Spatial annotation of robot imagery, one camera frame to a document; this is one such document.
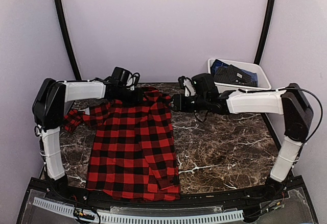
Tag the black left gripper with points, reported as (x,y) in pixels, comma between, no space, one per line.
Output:
(137,100)

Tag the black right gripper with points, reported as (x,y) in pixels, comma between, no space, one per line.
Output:
(180,105)

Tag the red black plaid shirt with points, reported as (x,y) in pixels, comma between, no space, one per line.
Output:
(133,153)

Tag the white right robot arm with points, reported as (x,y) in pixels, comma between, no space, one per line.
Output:
(289,102)

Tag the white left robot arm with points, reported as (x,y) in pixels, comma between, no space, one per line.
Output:
(48,110)

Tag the grey striped shirt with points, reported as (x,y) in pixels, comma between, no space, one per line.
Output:
(232,75)

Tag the dark blue plaid shirt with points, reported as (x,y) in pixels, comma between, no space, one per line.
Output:
(218,63)

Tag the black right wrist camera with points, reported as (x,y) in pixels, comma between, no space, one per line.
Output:
(201,84)

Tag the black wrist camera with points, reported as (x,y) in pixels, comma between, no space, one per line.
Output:
(124,78)
(201,84)

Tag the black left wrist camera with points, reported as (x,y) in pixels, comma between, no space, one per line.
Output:
(124,78)

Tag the black front rail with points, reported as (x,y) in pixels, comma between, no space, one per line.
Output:
(248,198)

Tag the white slotted cable duct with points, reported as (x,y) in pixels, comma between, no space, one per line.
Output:
(141,215)

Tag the black right frame post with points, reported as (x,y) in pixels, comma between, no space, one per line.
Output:
(264,32)

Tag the black frame post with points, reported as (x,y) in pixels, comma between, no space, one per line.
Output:
(66,39)
(264,32)

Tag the black left frame post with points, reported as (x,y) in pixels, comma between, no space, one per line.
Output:
(66,39)

